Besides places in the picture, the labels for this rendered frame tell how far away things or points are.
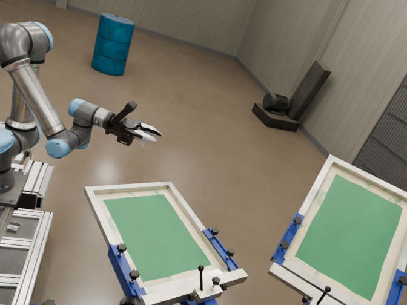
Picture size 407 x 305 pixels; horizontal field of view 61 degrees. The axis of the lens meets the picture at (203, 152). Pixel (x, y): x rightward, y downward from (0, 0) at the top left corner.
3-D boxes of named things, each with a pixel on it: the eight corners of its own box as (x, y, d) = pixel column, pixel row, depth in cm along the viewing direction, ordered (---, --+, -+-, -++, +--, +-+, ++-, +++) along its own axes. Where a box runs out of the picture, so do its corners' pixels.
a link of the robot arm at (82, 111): (76, 113, 140) (79, 94, 136) (100, 123, 139) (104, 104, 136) (65, 119, 133) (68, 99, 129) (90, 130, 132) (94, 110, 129)
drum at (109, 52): (91, 60, 717) (100, 9, 672) (123, 68, 740) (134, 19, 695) (89, 70, 662) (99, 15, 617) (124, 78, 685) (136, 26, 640)
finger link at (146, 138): (154, 151, 132) (134, 140, 134) (157, 138, 129) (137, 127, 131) (149, 154, 130) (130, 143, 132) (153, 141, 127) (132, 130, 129)
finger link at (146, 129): (160, 141, 139) (137, 134, 138) (163, 129, 136) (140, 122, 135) (158, 145, 136) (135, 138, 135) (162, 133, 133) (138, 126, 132)
